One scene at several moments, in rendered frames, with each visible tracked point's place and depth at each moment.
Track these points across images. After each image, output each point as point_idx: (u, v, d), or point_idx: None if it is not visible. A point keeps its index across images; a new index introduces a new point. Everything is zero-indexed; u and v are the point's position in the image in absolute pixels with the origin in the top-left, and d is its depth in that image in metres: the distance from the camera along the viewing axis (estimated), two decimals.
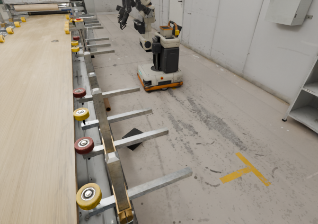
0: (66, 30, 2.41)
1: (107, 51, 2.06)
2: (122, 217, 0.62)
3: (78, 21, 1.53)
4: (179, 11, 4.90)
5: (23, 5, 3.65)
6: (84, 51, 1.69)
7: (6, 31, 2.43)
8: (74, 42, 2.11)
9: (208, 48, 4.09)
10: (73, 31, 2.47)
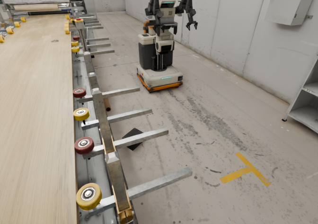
0: (66, 30, 2.41)
1: (107, 51, 2.06)
2: (122, 217, 0.62)
3: (78, 21, 1.53)
4: None
5: (23, 5, 3.65)
6: (84, 51, 1.69)
7: (6, 31, 2.43)
8: (74, 42, 2.11)
9: (208, 48, 4.09)
10: (73, 31, 2.47)
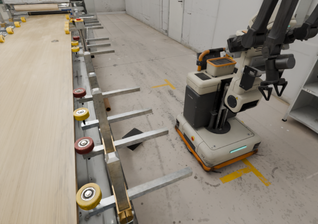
0: (66, 30, 2.41)
1: (107, 51, 2.06)
2: (122, 217, 0.62)
3: (78, 21, 1.53)
4: (179, 11, 4.90)
5: (23, 5, 3.65)
6: (84, 51, 1.69)
7: (6, 31, 2.43)
8: (74, 42, 2.11)
9: (208, 48, 4.09)
10: (73, 31, 2.47)
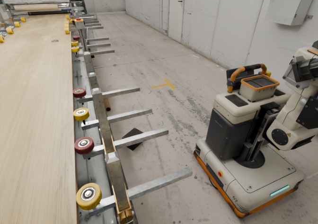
0: (66, 30, 2.41)
1: (107, 51, 2.06)
2: (122, 217, 0.62)
3: (78, 21, 1.53)
4: (179, 11, 4.90)
5: (23, 5, 3.65)
6: (84, 51, 1.69)
7: (6, 31, 2.43)
8: (74, 42, 2.11)
9: (208, 48, 4.09)
10: (73, 31, 2.47)
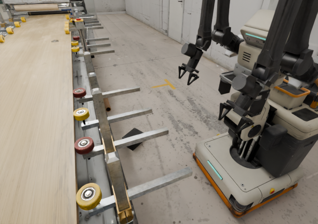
0: (66, 30, 2.41)
1: (107, 51, 2.06)
2: (122, 217, 0.62)
3: (78, 21, 1.53)
4: (179, 11, 4.90)
5: (23, 5, 3.65)
6: (84, 51, 1.69)
7: (6, 31, 2.43)
8: (74, 42, 2.11)
9: (208, 48, 4.09)
10: (73, 31, 2.47)
